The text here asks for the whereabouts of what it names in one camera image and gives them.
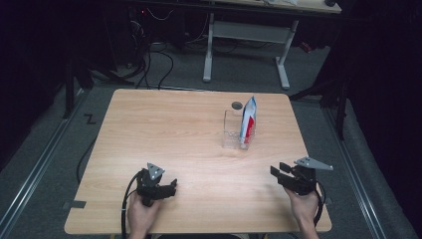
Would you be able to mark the clear plastic box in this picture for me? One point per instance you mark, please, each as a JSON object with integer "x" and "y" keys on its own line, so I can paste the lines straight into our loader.
{"x": 232, "y": 132}

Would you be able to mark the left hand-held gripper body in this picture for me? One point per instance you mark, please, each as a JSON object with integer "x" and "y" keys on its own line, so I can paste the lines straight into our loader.
{"x": 149, "y": 189}

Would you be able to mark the grey round table grommet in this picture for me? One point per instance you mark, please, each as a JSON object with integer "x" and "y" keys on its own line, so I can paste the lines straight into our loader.
{"x": 236, "y": 105}

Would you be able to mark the toothpaste tube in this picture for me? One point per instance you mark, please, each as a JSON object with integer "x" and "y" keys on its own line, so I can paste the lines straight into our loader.
{"x": 248, "y": 119}

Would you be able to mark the black metal stand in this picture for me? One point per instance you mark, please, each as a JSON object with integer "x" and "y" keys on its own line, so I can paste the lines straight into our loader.
{"x": 69, "y": 89}
{"x": 341, "y": 109}

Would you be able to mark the metal floor rail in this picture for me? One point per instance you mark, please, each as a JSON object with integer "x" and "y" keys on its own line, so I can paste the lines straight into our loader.
{"x": 36, "y": 169}
{"x": 358, "y": 186}

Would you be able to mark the person's right hand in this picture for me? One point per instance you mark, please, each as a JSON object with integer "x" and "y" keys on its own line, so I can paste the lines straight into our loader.
{"x": 303, "y": 207}

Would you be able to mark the white-framed wooden desk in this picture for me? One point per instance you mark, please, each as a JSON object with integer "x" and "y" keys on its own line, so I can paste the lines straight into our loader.
{"x": 249, "y": 31}

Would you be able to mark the small red object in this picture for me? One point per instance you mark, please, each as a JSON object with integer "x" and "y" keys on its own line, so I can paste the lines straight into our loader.
{"x": 306, "y": 47}

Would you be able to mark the person's left hand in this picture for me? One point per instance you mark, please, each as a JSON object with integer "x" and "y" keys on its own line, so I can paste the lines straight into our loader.
{"x": 141, "y": 215}

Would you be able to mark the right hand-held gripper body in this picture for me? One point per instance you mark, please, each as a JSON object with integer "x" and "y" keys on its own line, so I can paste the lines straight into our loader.
{"x": 303, "y": 179}

